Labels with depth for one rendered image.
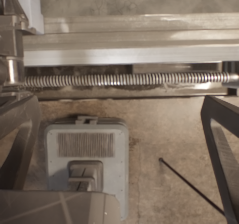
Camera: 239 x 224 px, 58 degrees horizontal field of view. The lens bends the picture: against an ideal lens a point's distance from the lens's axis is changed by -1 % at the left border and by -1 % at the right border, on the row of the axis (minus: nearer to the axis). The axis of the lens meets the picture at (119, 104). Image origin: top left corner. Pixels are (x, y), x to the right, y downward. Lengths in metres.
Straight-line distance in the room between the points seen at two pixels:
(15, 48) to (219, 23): 0.60
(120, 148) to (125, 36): 0.80
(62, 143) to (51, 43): 0.78
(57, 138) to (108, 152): 0.32
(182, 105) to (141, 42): 0.97
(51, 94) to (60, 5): 0.50
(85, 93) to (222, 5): 0.73
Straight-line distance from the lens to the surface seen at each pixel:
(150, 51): 0.71
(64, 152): 1.42
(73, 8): 0.88
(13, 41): 0.48
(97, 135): 1.35
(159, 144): 1.65
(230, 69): 0.99
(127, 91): 1.15
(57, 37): 0.76
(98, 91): 1.16
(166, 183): 1.78
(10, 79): 0.49
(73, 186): 1.22
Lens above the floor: 1.55
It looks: 82 degrees down
